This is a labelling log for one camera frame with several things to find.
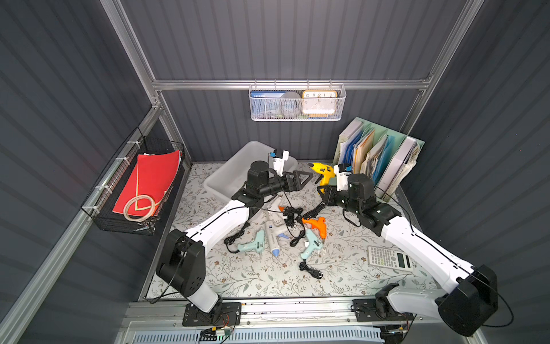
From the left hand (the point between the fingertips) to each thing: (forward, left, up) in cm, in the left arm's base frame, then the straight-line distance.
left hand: (304, 175), depth 74 cm
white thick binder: (+18, -44, -4) cm, 48 cm away
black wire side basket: (-13, +53, -3) cm, 55 cm away
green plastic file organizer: (+22, -31, -7) cm, 38 cm away
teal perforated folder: (+21, -39, -7) cm, 44 cm away
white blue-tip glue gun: (-9, +11, -27) cm, 31 cm away
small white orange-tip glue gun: (+5, +10, -28) cm, 30 cm away
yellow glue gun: (+1, -8, +1) cm, 8 cm away
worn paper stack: (+11, -44, -4) cm, 46 cm away
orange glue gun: (-3, -10, -29) cm, 31 cm away
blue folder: (+24, -22, -9) cm, 34 cm away
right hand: (-1, -9, -5) cm, 10 cm away
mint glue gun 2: (-13, +18, -29) cm, 36 cm away
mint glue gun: (-12, -6, -29) cm, 32 cm away
